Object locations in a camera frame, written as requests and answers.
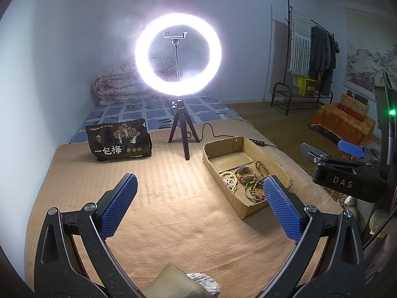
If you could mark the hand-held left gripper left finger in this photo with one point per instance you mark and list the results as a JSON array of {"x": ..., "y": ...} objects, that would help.
[{"x": 119, "y": 208}]

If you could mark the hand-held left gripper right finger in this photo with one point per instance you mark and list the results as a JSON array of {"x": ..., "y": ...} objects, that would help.
[{"x": 282, "y": 208}]

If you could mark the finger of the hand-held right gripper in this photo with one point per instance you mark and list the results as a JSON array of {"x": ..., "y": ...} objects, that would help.
[
  {"x": 350, "y": 147},
  {"x": 313, "y": 152}
]

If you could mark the blue bangle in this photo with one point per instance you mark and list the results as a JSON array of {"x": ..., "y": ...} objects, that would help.
[{"x": 248, "y": 197}]

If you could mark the cardboard box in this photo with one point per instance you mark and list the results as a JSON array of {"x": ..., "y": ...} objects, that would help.
[{"x": 223, "y": 152}]

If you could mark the person's right hand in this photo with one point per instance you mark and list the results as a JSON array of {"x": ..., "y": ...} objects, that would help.
[{"x": 380, "y": 220}]

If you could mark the person's left hand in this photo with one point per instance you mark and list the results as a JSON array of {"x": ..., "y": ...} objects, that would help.
[{"x": 173, "y": 281}]

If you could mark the orange cloth covered table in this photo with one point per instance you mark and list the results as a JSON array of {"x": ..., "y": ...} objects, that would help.
[{"x": 338, "y": 124}]

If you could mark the tan gift box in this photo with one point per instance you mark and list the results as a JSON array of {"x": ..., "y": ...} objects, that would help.
[{"x": 353, "y": 107}]

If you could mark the gold wristwatch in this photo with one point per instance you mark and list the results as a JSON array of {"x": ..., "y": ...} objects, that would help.
[{"x": 246, "y": 177}]

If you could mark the black printed bag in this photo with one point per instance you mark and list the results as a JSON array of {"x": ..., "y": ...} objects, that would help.
[{"x": 118, "y": 142}]

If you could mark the yellow crate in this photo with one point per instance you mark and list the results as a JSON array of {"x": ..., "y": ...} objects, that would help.
[{"x": 305, "y": 87}]

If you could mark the black tripod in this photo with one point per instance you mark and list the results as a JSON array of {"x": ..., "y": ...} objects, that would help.
[{"x": 185, "y": 136}]

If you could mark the blue checkered bed sheet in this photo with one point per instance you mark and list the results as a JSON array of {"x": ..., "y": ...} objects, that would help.
[{"x": 139, "y": 111}]

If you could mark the dark hanging clothes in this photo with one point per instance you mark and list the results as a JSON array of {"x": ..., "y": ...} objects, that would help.
[{"x": 319, "y": 52}]

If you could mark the striped towel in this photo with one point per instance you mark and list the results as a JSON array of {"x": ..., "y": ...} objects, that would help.
[{"x": 299, "y": 43}]

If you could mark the folded floral quilt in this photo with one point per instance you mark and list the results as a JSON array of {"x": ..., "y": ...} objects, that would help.
[{"x": 114, "y": 83}]

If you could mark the black clothes rack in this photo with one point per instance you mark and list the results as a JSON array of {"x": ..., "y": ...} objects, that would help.
[{"x": 288, "y": 12}]

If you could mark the phone holder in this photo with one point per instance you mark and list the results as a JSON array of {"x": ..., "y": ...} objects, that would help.
[{"x": 175, "y": 35}]

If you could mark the landscape wall scroll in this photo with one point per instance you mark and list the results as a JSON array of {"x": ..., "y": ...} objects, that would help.
[{"x": 366, "y": 62}]

